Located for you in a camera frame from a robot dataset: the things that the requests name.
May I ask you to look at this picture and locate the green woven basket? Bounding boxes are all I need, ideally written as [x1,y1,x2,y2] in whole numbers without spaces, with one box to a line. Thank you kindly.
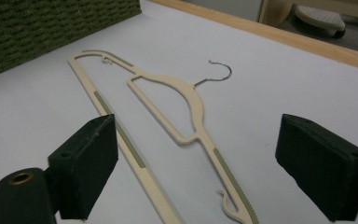
[0,0,143,82]

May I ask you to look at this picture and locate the beige clothes hanger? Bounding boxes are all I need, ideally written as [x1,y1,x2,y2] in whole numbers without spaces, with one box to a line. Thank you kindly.
[67,49,260,224]

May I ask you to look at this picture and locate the grey rounded object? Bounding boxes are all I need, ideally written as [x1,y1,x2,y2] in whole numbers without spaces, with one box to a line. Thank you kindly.
[293,4,347,39]

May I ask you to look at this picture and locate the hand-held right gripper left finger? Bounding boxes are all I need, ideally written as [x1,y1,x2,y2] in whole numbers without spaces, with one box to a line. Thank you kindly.
[48,113,119,221]

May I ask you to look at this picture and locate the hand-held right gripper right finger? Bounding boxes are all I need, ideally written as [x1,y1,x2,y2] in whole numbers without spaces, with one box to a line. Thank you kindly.
[274,113,358,222]

